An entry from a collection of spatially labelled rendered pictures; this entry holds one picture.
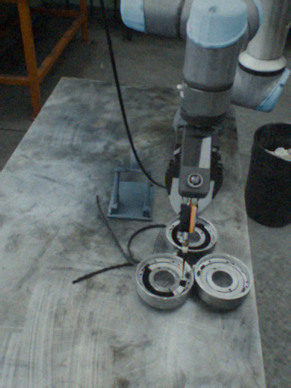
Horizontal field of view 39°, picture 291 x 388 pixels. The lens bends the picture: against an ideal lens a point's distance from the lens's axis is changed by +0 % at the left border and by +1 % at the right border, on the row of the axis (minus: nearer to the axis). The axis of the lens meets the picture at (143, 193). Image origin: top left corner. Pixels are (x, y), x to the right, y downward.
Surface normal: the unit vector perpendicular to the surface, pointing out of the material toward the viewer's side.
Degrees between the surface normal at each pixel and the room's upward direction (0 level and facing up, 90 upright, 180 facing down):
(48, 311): 0
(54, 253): 0
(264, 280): 0
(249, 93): 94
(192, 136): 31
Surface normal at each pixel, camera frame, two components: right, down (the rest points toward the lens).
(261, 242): 0.05, -0.77
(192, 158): 0.00, -0.33
